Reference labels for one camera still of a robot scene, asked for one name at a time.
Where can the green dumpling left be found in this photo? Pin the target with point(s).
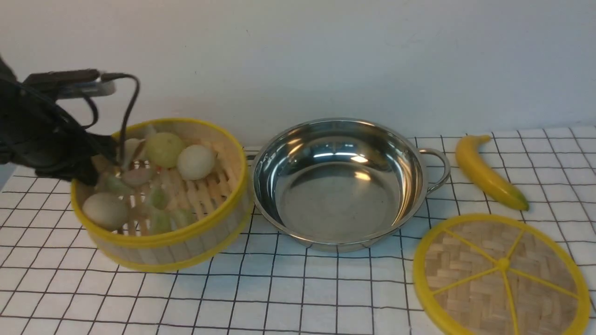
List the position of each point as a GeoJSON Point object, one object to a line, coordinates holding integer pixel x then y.
{"type": "Point", "coordinates": [109, 183]}

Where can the cream round bun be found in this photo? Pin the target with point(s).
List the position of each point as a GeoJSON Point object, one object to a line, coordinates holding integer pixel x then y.
{"type": "Point", "coordinates": [106, 210]}

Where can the yellow banana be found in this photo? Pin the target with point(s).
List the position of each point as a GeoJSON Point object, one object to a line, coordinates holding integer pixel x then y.
{"type": "Point", "coordinates": [484, 177]}

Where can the white checkered tablecloth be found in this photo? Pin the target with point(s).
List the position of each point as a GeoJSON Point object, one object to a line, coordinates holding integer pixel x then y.
{"type": "Point", "coordinates": [55, 282]}

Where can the green dumpling lower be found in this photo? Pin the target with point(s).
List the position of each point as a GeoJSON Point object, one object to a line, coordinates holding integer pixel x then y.
{"type": "Point", "coordinates": [160, 222]}

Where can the pinkish dumpling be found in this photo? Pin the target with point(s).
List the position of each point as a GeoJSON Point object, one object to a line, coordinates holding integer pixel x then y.
{"type": "Point", "coordinates": [137, 177]}

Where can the yellow rimmed bamboo steamer basket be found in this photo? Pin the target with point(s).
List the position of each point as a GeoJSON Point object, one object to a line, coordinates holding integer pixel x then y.
{"type": "Point", "coordinates": [221, 202]}

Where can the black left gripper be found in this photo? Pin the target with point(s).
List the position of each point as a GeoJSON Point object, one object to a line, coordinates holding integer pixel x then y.
{"type": "Point", "coordinates": [37, 133]}

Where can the green dumpling right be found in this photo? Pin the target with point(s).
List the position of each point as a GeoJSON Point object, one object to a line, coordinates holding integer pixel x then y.
{"type": "Point", "coordinates": [182, 217]}

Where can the pale green round bun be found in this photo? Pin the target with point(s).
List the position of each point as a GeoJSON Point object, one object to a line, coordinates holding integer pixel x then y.
{"type": "Point", "coordinates": [163, 149]}

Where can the small green dumpling centre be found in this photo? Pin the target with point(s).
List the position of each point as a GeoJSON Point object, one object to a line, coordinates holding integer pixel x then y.
{"type": "Point", "coordinates": [156, 198]}

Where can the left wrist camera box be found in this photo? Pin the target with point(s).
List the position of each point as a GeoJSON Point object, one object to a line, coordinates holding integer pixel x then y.
{"type": "Point", "coordinates": [71, 84]}

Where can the white round bun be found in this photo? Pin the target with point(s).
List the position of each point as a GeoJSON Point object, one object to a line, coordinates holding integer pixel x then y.
{"type": "Point", "coordinates": [196, 162]}

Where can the yellow woven bamboo steamer lid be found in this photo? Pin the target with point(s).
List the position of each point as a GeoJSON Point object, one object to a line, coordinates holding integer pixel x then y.
{"type": "Point", "coordinates": [485, 274]}

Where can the stainless steel two-handled pot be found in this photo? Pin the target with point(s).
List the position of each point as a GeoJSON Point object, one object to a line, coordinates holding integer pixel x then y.
{"type": "Point", "coordinates": [342, 184]}

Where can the white dumpling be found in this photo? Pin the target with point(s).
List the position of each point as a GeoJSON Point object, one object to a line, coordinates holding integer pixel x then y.
{"type": "Point", "coordinates": [134, 151]}

